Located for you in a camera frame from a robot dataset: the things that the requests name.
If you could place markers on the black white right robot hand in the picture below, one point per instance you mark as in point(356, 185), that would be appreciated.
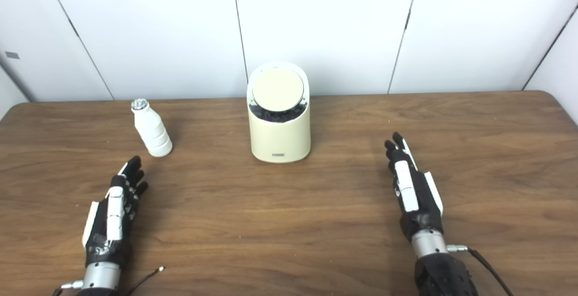
point(417, 201)

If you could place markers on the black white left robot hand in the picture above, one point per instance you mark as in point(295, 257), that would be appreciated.
point(115, 217)

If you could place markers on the small white plastic bottle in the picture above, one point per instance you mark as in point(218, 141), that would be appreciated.
point(151, 131)

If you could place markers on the cream-colored round bin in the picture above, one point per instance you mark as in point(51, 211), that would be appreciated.
point(280, 140)

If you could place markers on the cream round bin lid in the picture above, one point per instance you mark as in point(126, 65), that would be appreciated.
point(277, 89)

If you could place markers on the black bin liner bag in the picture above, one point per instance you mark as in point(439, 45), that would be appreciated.
point(276, 115)

